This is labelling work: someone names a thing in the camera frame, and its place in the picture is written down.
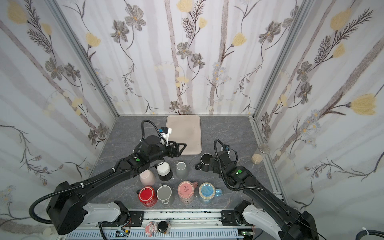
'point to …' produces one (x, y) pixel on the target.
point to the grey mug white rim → (163, 193)
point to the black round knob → (162, 226)
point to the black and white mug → (164, 171)
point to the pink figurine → (151, 228)
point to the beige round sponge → (256, 158)
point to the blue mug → (207, 192)
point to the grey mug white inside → (181, 170)
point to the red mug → (147, 196)
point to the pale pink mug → (147, 178)
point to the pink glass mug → (185, 191)
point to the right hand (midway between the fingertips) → (215, 159)
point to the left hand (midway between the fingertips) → (179, 140)
